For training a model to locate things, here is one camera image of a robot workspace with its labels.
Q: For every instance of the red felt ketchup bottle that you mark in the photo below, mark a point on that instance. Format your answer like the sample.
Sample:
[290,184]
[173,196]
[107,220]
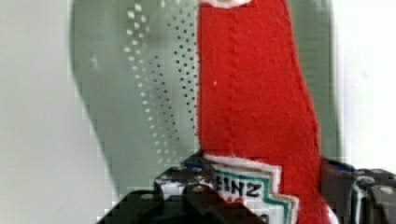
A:
[256,123]

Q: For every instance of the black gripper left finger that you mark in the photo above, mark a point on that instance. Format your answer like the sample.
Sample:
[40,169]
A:
[184,194]

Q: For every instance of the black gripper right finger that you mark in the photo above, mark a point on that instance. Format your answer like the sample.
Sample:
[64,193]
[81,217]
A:
[358,196]

